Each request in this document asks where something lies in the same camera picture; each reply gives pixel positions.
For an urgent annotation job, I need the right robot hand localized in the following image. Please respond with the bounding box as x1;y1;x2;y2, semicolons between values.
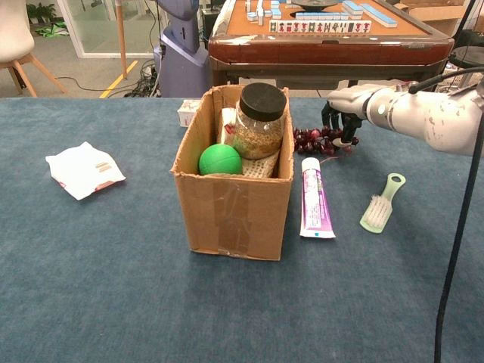
321;83;374;147

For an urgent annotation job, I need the dark red grape bunch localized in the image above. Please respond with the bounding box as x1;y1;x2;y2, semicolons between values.
293;126;360;164

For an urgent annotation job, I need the glass jar with black lid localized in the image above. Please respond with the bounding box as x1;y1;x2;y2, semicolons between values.
233;82;287;160

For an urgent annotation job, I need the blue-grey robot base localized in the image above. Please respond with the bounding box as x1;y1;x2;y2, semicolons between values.
153;0;211;98

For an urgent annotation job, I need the brown cardboard box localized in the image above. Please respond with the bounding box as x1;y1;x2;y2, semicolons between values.
170;85;295;262

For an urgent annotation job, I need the wooden mahjong table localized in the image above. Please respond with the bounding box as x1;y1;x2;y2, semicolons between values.
207;0;455;98

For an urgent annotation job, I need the face-up mahjong tile row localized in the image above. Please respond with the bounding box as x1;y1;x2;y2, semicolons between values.
268;20;372;34

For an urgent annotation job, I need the blue-backed mahjong tile row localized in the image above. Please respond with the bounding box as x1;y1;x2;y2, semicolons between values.
295;12;349;21

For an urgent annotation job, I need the long slanted mahjong tile row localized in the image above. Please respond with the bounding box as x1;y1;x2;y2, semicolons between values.
361;3;399;28

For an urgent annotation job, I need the white purple toothpaste tube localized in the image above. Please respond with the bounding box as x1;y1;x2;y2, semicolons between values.
299;157;337;240

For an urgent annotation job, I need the cream patterned snack packet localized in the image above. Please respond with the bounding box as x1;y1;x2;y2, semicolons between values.
241;149;281;178

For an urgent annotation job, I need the white plastic basket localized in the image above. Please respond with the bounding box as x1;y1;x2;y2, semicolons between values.
440;62;484;90

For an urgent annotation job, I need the light green brush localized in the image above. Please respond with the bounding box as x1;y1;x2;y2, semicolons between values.
359;172;407;234

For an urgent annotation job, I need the open cardboard carton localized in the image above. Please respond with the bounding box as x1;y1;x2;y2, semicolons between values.
400;0;473;37

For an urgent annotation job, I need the black round stool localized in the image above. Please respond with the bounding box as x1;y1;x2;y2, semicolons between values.
448;45;484;92

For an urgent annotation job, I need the green ball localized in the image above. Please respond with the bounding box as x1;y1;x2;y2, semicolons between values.
198;144;243;176

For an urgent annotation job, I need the small white carton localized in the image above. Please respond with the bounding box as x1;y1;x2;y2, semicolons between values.
177;99;200;129

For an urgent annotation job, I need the wooden pole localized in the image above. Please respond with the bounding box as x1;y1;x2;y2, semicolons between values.
114;0;129;80

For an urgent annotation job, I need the white flat packet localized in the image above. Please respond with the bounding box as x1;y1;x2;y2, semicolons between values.
45;141;127;201

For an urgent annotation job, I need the green cloth heap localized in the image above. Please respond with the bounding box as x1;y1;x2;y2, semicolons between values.
36;21;70;39

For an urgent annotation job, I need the green potted plant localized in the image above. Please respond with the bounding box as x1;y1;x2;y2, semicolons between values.
26;2;57;24

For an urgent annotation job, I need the white chair with wooden legs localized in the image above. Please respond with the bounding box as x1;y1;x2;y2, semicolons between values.
0;0;69;98

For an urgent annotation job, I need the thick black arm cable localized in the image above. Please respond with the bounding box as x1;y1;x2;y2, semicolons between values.
408;66;484;363

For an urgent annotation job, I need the black floor cable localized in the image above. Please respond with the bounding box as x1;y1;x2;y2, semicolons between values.
56;76;156;95

